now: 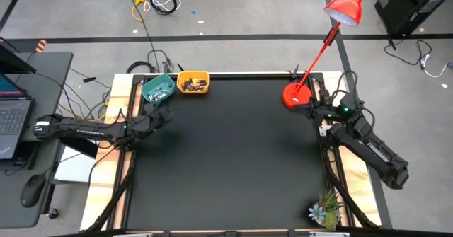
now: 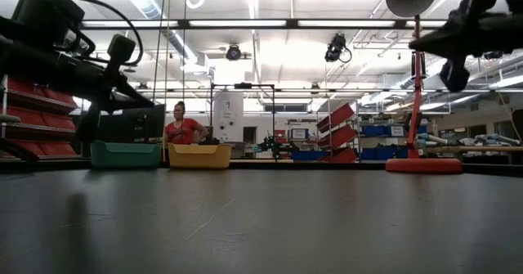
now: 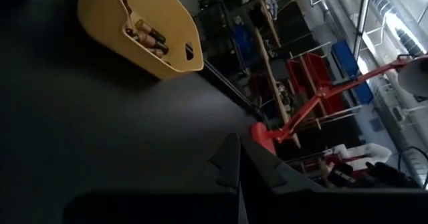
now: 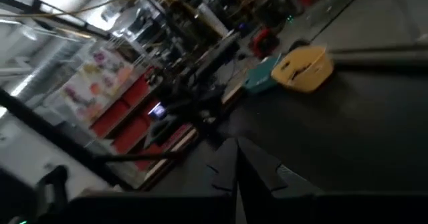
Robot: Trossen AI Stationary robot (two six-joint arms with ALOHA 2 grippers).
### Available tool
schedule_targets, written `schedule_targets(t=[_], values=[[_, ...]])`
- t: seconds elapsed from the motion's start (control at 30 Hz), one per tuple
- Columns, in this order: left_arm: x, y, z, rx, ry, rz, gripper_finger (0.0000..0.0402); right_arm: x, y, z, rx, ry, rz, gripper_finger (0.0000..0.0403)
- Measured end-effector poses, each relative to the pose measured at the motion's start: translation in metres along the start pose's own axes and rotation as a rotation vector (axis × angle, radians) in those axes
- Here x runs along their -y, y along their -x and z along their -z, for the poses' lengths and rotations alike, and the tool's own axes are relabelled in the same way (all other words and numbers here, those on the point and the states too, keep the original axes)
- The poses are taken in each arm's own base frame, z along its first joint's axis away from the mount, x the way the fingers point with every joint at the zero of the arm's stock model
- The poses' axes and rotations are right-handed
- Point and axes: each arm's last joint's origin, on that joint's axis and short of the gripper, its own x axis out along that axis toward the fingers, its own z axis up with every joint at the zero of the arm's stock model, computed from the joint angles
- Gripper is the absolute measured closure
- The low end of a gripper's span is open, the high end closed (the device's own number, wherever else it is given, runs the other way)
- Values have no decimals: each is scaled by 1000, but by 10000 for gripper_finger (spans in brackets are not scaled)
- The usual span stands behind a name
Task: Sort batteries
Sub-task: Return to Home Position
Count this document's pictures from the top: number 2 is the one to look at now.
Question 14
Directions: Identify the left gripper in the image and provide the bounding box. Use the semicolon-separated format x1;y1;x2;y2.
0;16;157;144

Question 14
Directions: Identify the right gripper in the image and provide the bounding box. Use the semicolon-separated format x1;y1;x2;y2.
408;0;523;93

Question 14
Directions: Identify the black background monitor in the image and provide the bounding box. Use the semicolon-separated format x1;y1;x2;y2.
97;104;167;144

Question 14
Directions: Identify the teal plastic bin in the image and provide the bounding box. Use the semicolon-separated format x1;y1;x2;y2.
89;140;163;169

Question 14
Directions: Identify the red bin shelving rack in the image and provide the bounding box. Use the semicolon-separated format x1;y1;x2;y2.
0;75;82;161
316;101;360;164

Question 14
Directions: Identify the person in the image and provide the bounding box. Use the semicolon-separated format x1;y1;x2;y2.
164;100;210;146

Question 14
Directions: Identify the long wooden workbench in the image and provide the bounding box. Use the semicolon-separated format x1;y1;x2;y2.
427;144;523;153

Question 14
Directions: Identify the yellow plastic bin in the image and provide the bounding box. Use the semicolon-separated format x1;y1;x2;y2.
167;142;234;170

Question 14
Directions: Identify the blue bin shelf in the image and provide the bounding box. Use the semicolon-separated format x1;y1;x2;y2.
359;122;429;160

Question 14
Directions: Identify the red desk lamp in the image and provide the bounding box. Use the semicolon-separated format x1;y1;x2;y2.
383;0;463;174

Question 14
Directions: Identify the white banner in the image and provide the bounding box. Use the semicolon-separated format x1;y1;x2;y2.
212;92;245;143

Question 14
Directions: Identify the round black ceiling fixture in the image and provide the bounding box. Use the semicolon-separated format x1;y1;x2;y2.
225;43;243;62

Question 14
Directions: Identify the background wooden table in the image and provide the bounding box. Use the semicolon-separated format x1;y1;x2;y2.
230;157;294;164

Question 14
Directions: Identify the blue storage crate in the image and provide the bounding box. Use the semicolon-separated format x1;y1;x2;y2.
289;149;328;162

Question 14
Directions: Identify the black overhead camera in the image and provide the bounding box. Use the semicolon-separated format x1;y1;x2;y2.
324;32;353;65

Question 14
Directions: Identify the black aluminium table frame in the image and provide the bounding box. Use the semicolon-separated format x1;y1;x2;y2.
0;158;523;176

